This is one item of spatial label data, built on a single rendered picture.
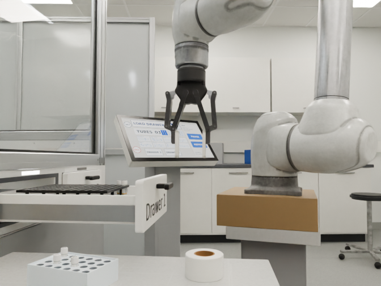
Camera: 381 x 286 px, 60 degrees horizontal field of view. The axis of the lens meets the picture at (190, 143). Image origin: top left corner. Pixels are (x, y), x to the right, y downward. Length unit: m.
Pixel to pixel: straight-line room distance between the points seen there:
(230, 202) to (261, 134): 0.25
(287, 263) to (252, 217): 0.18
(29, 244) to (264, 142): 0.75
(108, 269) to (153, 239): 1.19
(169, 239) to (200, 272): 1.22
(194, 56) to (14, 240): 0.63
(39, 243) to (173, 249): 0.95
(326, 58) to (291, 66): 3.42
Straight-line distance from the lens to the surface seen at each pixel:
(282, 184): 1.11
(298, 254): 1.12
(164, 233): 1.80
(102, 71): 1.47
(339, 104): 1.03
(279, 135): 1.08
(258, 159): 1.12
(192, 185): 3.79
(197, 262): 0.61
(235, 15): 0.77
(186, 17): 0.87
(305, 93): 4.49
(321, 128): 1.01
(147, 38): 2.68
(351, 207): 4.29
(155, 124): 1.80
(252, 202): 1.06
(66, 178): 1.11
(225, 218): 1.08
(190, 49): 0.86
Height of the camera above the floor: 0.98
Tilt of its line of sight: 3 degrees up
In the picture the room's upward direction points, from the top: straight up
